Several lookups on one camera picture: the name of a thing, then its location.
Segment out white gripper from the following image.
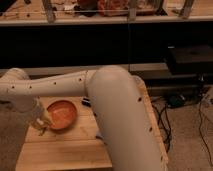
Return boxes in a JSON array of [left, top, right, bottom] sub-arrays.
[[21, 99, 52, 136]]

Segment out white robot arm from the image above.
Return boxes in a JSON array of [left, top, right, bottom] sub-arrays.
[[0, 65, 168, 171]]

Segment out orange ceramic bowl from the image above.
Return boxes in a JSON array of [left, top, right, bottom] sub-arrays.
[[47, 100, 77, 130]]

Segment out wooden folding table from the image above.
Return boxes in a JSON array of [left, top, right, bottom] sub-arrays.
[[17, 81, 168, 171]]

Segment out black striped case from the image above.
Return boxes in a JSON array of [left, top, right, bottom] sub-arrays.
[[81, 97, 91, 107]]

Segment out blue sponge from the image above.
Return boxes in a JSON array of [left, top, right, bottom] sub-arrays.
[[96, 132, 103, 140]]

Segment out black box on shelf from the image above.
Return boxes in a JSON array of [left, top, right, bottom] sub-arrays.
[[165, 45, 213, 75]]

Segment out long metal shelf rail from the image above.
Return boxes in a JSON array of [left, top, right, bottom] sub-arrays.
[[0, 62, 169, 87]]

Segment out black floor cables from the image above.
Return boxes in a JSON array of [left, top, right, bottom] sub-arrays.
[[150, 94, 213, 168]]

